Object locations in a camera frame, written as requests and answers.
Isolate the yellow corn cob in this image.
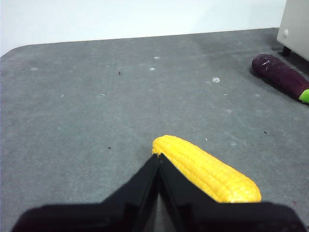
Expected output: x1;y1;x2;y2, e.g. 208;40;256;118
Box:
152;134;262;203

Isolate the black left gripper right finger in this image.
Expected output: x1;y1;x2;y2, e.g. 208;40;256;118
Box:
158;153;309;232

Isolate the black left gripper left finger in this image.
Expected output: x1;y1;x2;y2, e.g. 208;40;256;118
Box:
11;154;160;232

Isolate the purple toy eggplant green stem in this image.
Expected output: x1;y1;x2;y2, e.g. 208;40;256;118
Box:
251;53;309;106

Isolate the white Toshiba toaster oven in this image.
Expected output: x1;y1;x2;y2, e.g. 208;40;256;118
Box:
277;0;309;63

